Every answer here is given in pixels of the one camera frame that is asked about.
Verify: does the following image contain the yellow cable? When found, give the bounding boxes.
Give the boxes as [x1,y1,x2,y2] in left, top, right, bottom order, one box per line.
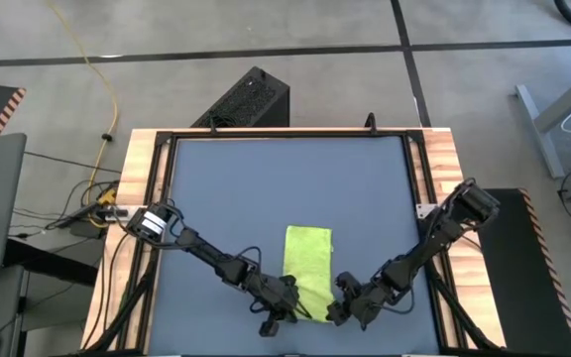
[47,0,120,229]

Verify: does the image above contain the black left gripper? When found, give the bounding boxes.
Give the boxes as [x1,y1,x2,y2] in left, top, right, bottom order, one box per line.
[250,274,313,339]

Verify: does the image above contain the yellow-green terry towel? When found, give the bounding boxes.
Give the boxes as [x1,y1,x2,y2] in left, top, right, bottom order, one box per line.
[283,224,335,324]

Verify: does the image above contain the black power strip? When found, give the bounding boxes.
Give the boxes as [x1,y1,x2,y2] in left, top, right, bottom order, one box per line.
[45,199,114,232]

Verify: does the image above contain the blue-grey table mat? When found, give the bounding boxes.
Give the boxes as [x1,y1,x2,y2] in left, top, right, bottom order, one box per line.
[144,135,438,356]

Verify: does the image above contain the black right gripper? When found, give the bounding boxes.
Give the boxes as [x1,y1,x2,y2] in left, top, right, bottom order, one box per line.
[326,271,392,332]

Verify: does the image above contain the grey metal desk leg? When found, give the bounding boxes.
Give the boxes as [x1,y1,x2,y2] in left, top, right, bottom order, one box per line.
[514,61,571,180]

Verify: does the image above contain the thin black cable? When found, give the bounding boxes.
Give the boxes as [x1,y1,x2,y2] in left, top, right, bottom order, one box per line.
[23,150,123,175]

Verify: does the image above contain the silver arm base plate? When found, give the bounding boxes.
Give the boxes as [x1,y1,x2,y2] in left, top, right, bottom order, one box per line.
[415,201,438,220]
[104,204,141,223]

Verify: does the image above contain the black perforated computer tower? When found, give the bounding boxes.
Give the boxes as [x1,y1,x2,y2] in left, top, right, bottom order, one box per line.
[190,65,291,129]

